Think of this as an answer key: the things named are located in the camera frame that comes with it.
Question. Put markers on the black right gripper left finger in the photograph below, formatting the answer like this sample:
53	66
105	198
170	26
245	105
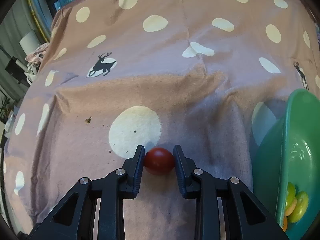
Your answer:
94	207

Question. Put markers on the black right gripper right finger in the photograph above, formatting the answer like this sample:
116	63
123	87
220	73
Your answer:
220	203

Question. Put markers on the green bowl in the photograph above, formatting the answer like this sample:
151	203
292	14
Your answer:
289	153

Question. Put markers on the red tomato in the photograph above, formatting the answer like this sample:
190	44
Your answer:
159	161

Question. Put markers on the large orange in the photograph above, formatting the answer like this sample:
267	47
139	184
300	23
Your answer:
285	224

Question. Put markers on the green apple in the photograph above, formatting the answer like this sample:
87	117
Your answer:
290	195
300	208

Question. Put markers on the pink polka dot blanket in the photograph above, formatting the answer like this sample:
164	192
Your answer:
210	75

